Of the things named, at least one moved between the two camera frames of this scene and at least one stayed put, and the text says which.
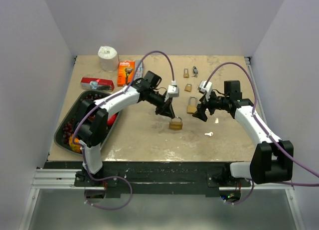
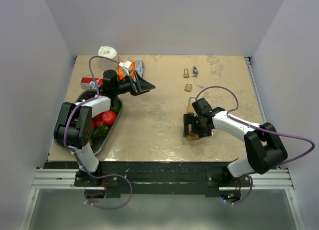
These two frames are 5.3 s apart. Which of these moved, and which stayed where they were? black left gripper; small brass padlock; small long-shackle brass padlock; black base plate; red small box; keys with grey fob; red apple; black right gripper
Moved: black left gripper; black right gripper
Stayed: red apple; keys with grey fob; small brass padlock; red small box; black base plate; small long-shackle brass padlock
